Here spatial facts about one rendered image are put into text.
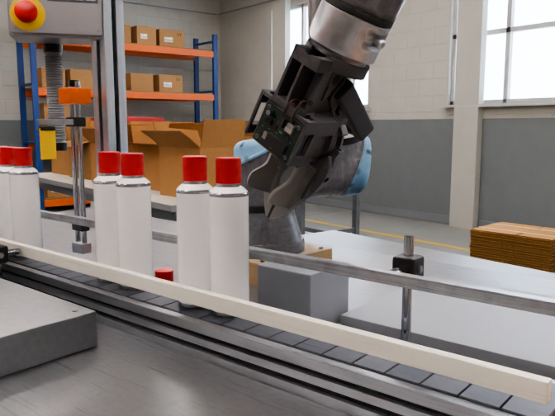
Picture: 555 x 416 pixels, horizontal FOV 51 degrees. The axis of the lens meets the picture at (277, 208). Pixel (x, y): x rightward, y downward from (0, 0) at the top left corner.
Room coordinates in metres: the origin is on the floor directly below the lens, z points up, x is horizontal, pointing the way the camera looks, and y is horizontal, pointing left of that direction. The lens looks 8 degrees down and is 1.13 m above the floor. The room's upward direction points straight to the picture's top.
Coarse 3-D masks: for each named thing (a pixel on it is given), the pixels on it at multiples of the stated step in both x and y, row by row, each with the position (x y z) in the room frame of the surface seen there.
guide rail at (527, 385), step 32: (32, 256) 1.00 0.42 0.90; (64, 256) 0.93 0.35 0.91; (160, 288) 0.78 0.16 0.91; (192, 288) 0.74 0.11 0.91; (256, 320) 0.67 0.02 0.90; (288, 320) 0.63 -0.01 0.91; (320, 320) 0.62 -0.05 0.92; (384, 352) 0.56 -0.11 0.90; (416, 352) 0.54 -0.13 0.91; (448, 352) 0.52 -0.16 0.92; (480, 384) 0.50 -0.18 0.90; (512, 384) 0.48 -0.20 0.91; (544, 384) 0.46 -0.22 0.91
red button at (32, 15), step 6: (24, 0) 1.07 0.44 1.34; (18, 6) 1.06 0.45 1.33; (24, 6) 1.07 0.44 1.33; (30, 6) 1.07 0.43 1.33; (18, 12) 1.06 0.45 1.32; (24, 12) 1.07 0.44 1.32; (30, 12) 1.07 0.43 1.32; (36, 12) 1.08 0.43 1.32; (18, 18) 1.07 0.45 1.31; (24, 18) 1.07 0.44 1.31; (30, 18) 1.07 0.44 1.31
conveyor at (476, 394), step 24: (24, 264) 1.02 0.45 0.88; (48, 264) 1.02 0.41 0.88; (120, 288) 0.87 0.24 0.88; (192, 312) 0.75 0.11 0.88; (264, 336) 0.66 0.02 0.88; (288, 336) 0.66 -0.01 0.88; (336, 360) 0.60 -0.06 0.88; (360, 360) 0.59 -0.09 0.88; (384, 360) 0.59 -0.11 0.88; (432, 384) 0.53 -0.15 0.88; (456, 384) 0.53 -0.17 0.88; (552, 384) 0.53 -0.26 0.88; (504, 408) 0.49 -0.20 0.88; (528, 408) 0.49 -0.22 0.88; (552, 408) 0.49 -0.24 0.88
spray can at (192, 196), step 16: (192, 160) 0.78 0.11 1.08; (192, 176) 0.78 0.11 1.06; (176, 192) 0.78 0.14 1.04; (192, 192) 0.77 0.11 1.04; (208, 192) 0.78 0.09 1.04; (192, 208) 0.77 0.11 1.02; (208, 208) 0.78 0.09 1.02; (192, 224) 0.77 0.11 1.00; (208, 224) 0.78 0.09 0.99; (192, 240) 0.77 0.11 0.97; (208, 240) 0.78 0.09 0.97; (192, 256) 0.77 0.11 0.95; (208, 256) 0.78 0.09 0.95; (192, 272) 0.77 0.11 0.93; (208, 272) 0.78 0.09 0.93; (208, 288) 0.77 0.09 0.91
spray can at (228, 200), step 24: (216, 168) 0.75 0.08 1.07; (240, 168) 0.75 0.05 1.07; (216, 192) 0.74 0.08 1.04; (240, 192) 0.74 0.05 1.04; (216, 216) 0.73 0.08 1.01; (240, 216) 0.74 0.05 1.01; (216, 240) 0.73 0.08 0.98; (240, 240) 0.74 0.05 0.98; (216, 264) 0.73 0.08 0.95; (240, 264) 0.74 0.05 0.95; (216, 288) 0.73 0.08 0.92; (240, 288) 0.74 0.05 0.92; (216, 312) 0.74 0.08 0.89
